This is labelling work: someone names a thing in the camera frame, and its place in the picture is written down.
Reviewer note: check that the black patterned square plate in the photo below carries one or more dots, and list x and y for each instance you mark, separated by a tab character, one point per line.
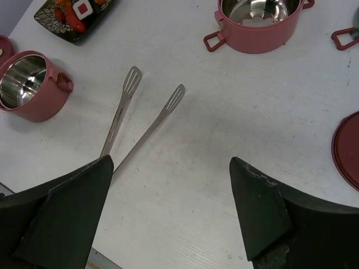
45	17

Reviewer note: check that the white red sushi piece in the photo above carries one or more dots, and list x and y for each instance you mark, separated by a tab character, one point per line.
82	9

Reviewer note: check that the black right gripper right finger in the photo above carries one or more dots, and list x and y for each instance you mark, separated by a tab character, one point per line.
283	227

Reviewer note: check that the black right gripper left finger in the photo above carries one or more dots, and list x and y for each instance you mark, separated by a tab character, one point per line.
53	225

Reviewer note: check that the pink steel-lined left bowl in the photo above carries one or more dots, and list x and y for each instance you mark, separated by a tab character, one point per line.
33	87

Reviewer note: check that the pink steel-lined far bowl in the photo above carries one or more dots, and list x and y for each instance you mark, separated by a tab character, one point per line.
255	27

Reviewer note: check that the dark red flat lid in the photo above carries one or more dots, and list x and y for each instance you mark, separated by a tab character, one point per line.
344	149

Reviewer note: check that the stainless steel tongs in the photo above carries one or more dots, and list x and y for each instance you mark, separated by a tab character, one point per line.
130	85

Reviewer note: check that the pink steel-lined bowl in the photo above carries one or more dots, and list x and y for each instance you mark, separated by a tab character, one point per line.
33	87
255	27

